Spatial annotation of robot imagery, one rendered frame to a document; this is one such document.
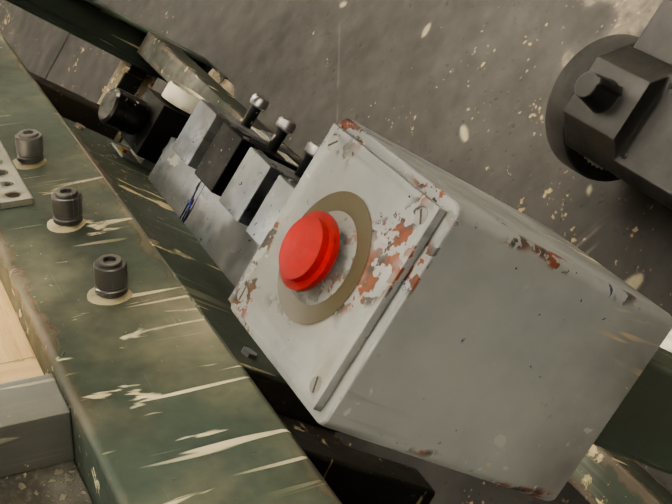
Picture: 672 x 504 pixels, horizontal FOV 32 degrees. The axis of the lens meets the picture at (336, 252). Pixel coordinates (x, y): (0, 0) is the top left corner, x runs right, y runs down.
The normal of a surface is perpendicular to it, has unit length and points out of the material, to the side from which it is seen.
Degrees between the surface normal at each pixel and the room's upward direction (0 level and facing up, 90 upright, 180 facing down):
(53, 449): 90
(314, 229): 0
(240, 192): 0
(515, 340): 90
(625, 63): 45
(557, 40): 0
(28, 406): 57
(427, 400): 90
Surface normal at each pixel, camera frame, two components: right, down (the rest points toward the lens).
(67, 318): 0.04, -0.89
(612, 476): -0.74, -0.33
